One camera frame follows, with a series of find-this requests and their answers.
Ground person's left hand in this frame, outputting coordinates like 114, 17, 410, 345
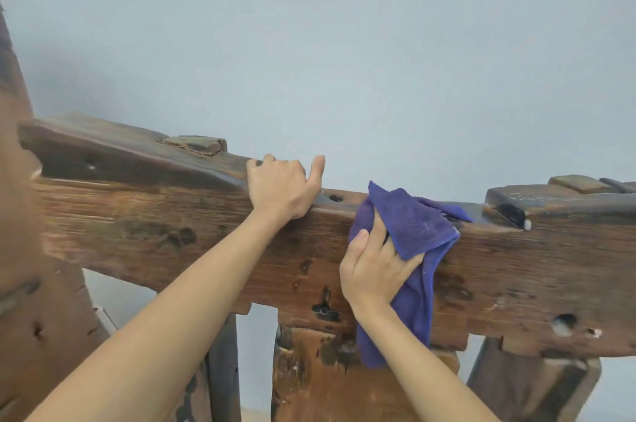
246, 154, 326, 230

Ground person's right hand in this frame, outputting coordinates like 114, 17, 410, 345
339, 210, 426, 312

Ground purple cleaning cloth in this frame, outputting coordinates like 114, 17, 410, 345
348, 181, 474, 370

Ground rustic wooden top rail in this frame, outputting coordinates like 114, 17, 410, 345
17, 112, 636, 359

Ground person's left forearm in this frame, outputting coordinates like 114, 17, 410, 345
24, 208, 289, 422

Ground person's right forearm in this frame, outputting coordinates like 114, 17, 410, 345
354, 300, 500, 422

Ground weathered brown wooden slat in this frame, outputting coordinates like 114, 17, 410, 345
270, 323, 461, 422

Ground narrow dark wooden slat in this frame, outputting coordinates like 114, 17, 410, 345
205, 312, 242, 422

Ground angled dark wooden slat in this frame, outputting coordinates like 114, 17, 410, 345
466, 336, 602, 422

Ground wooden tenon peg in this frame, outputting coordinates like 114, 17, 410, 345
548, 174, 616, 195

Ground wide wooden side plank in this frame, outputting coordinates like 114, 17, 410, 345
0, 4, 111, 422

